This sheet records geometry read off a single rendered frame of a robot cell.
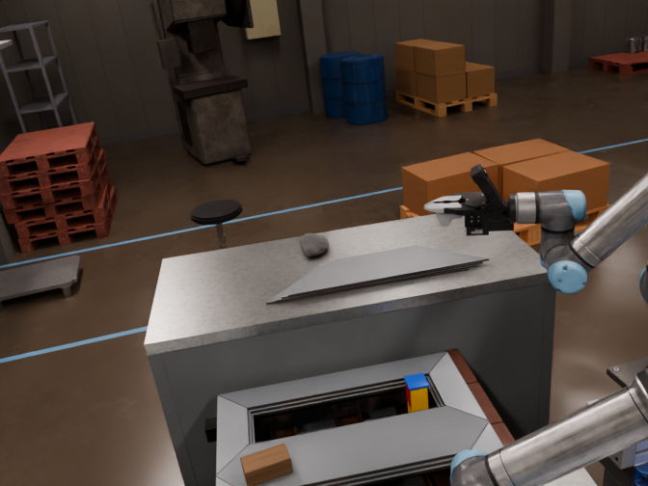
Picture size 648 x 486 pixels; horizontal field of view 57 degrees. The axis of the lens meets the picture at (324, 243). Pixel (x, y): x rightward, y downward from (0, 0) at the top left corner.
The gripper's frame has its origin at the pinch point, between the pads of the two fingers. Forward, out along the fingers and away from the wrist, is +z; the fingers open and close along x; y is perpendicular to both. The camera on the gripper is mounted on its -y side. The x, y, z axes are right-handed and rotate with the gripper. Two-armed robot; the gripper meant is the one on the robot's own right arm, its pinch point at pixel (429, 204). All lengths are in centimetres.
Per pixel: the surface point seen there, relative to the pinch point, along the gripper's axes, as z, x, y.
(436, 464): 1, -29, 59
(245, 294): 64, 20, 42
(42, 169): 343, 284, 104
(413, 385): 8, -5, 56
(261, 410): 52, -13, 60
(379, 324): 19, 15, 50
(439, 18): 24, 853, 140
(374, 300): 19.9, 16.8, 42.2
